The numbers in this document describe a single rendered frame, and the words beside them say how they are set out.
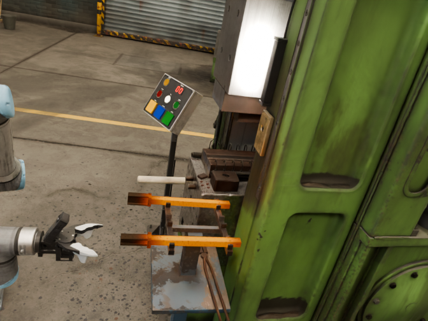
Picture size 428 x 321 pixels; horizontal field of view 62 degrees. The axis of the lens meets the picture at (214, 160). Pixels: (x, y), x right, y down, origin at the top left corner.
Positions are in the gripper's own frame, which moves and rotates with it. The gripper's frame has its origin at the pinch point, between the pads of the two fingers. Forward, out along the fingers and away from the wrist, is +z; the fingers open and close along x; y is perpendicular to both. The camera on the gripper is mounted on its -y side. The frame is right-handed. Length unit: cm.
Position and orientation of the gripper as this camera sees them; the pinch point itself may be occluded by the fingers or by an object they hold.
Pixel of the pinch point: (101, 237)
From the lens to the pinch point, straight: 129.3
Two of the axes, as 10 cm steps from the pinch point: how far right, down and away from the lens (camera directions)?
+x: 1.6, 4.8, -8.6
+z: 9.7, 0.8, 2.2
